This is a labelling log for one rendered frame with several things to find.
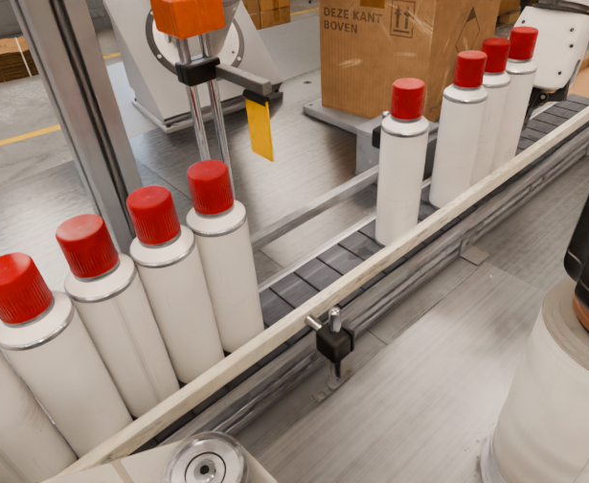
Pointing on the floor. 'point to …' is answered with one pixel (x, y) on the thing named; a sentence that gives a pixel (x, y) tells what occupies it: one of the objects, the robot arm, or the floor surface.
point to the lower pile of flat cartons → (1, 61)
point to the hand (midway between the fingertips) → (516, 120)
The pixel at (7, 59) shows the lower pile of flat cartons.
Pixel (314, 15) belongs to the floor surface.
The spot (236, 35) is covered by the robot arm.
